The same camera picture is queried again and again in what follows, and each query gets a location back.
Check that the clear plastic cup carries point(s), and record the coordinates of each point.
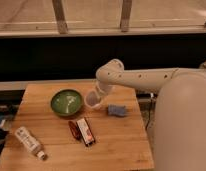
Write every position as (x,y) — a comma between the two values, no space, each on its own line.
(92,100)

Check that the dark items beside table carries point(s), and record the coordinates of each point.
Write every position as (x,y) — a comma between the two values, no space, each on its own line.
(6,117)

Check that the dark red snack bar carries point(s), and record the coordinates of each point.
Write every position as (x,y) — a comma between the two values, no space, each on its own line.
(74,130)

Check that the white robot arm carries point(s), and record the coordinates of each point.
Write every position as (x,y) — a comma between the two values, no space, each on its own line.
(180,111)

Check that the blue crumpled cloth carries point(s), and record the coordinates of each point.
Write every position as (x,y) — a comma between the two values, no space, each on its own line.
(115,110)

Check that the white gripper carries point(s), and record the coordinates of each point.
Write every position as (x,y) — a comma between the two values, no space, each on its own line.
(102,90)

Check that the white lotion bottle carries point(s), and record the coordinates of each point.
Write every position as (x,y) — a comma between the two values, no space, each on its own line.
(30,142)

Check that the brown white snack packet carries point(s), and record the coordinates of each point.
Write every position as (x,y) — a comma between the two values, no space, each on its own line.
(85,131)

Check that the green ceramic bowl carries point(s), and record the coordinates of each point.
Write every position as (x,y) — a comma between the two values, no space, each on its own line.
(66,102)

